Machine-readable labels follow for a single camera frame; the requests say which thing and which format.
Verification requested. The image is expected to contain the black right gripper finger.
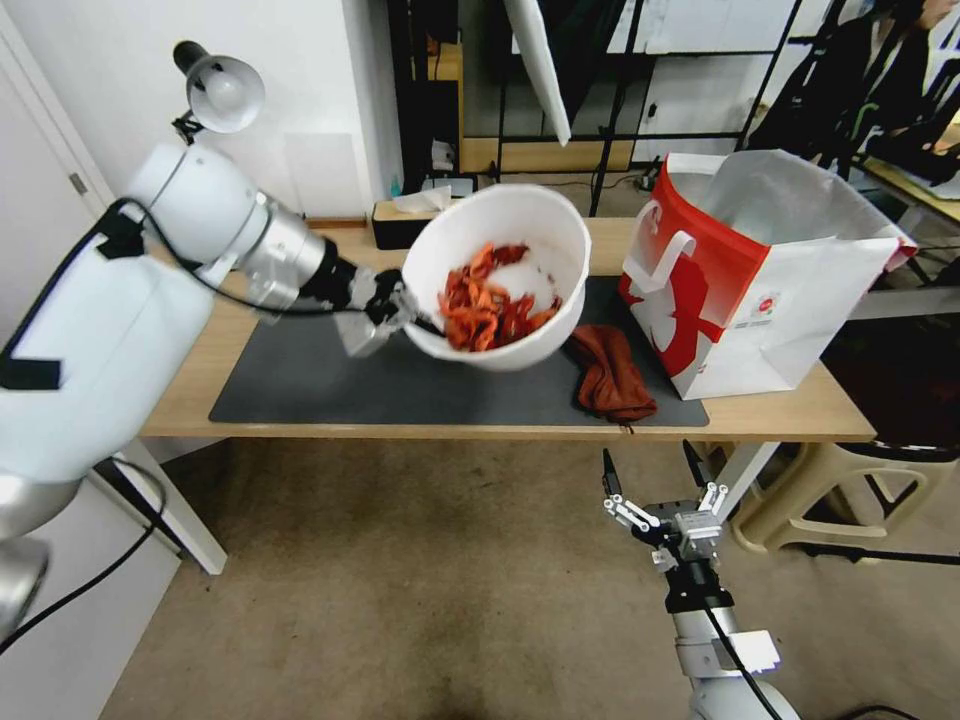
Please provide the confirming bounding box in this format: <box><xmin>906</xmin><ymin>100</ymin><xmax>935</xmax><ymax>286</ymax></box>
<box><xmin>682</xmin><ymin>439</ymin><xmax>730</xmax><ymax>519</ymax></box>
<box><xmin>601</xmin><ymin>448</ymin><xmax>656</xmax><ymax>538</ymax></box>

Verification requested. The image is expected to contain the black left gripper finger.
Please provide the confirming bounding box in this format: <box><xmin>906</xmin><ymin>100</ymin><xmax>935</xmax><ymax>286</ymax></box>
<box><xmin>373</xmin><ymin>268</ymin><xmax>414</xmax><ymax>309</ymax></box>
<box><xmin>367</xmin><ymin>298</ymin><xmax>445</xmax><ymax>339</ymax></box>

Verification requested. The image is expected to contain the orange-red shrimp pile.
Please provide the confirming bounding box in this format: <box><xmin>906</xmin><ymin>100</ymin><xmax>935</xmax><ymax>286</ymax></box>
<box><xmin>437</xmin><ymin>241</ymin><xmax>564</xmax><ymax>354</ymax></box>

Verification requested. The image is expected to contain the white round plastic container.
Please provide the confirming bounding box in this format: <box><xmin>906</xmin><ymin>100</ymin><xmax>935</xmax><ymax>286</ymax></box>
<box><xmin>401</xmin><ymin>183</ymin><xmax>592</xmax><ymax>374</ymax></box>

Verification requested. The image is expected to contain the rust brown towel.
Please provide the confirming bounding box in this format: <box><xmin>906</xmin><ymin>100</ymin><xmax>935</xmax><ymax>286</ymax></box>
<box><xmin>563</xmin><ymin>323</ymin><xmax>659</xmax><ymax>436</ymax></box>

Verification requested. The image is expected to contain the red and white takeout bag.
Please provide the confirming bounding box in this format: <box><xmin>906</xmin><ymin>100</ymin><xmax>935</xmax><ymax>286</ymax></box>
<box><xmin>617</xmin><ymin>149</ymin><xmax>920</xmax><ymax>401</ymax></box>

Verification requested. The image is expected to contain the black tissue box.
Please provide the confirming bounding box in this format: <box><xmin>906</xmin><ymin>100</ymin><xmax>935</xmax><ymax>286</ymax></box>
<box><xmin>371</xmin><ymin>200</ymin><xmax>433</xmax><ymax>251</ymax></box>

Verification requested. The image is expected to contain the white table leg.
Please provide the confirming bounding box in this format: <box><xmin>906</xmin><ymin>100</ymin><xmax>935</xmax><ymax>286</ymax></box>
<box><xmin>123</xmin><ymin>438</ymin><xmax>229</xmax><ymax>576</ymax></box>
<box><xmin>708</xmin><ymin>440</ymin><xmax>785</xmax><ymax>526</ymax></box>

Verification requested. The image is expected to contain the white tissue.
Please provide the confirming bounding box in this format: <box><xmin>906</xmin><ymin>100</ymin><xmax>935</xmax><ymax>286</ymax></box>
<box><xmin>389</xmin><ymin>185</ymin><xmax>454</xmax><ymax>219</ymax></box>

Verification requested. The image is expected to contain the dark grey table mat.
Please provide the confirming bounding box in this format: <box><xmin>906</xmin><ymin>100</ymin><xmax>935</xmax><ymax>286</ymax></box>
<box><xmin>207</xmin><ymin>275</ymin><xmax>710</xmax><ymax>427</ymax></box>

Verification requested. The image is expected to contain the beige plastic stool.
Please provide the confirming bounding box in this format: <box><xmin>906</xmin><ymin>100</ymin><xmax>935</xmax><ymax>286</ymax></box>
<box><xmin>731</xmin><ymin>440</ymin><xmax>960</xmax><ymax>560</ymax></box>

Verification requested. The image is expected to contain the white desk lamp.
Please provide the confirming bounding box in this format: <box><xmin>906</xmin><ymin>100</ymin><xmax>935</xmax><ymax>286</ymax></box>
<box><xmin>170</xmin><ymin>38</ymin><xmax>266</xmax><ymax>148</ymax></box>

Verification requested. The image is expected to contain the dark stool seat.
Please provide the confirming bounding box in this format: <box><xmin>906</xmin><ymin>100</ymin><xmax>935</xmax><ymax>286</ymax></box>
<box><xmin>821</xmin><ymin>311</ymin><xmax>960</xmax><ymax>460</ymax></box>

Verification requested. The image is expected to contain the white slanted panel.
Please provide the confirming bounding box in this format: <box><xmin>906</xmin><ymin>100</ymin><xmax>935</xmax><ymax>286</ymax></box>
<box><xmin>503</xmin><ymin>0</ymin><xmax>573</xmax><ymax>148</ymax></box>

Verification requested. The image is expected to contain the person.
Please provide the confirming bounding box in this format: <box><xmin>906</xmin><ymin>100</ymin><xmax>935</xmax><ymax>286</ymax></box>
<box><xmin>746</xmin><ymin>0</ymin><xmax>960</xmax><ymax>189</ymax></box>

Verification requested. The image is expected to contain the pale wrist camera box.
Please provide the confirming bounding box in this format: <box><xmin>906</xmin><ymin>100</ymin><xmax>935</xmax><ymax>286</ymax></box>
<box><xmin>672</xmin><ymin>509</ymin><xmax>723</xmax><ymax>560</ymax></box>
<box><xmin>335</xmin><ymin>305</ymin><xmax>400</xmax><ymax>358</ymax></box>

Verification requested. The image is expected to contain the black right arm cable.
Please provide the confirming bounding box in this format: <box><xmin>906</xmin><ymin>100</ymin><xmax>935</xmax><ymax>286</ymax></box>
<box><xmin>703</xmin><ymin>599</ymin><xmax>783</xmax><ymax>720</ymax></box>

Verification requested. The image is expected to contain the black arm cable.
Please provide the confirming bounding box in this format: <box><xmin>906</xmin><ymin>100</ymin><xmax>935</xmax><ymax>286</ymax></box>
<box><xmin>0</xmin><ymin>196</ymin><xmax>354</xmax><ymax>393</ymax></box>
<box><xmin>703</xmin><ymin>599</ymin><xmax>783</xmax><ymax>720</ymax></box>

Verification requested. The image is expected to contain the black metal shelf frame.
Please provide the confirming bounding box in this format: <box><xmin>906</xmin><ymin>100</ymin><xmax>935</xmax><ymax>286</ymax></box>
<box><xmin>386</xmin><ymin>0</ymin><xmax>849</xmax><ymax>219</ymax></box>

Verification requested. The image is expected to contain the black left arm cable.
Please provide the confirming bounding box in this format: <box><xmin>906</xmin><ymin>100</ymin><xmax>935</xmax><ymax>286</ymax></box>
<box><xmin>0</xmin><ymin>196</ymin><xmax>354</xmax><ymax>393</ymax></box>

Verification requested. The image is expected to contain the black floor cable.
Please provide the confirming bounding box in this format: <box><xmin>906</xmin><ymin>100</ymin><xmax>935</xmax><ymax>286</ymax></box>
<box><xmin>0</xmin><ymin>453</ymin><xmax>168</xmax><ymax>654</ymax></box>

